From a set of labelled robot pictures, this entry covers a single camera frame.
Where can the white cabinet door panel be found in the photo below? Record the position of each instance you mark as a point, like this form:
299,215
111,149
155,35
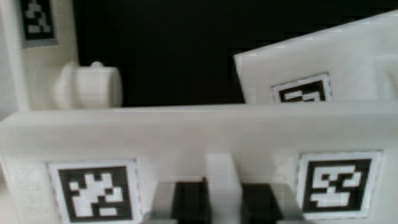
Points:
331,66

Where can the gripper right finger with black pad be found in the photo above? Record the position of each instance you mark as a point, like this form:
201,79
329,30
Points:
269,204

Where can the white cabinet body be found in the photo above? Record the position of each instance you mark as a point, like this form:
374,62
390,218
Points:
57,84

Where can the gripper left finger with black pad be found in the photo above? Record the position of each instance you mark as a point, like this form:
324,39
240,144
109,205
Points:
182,203

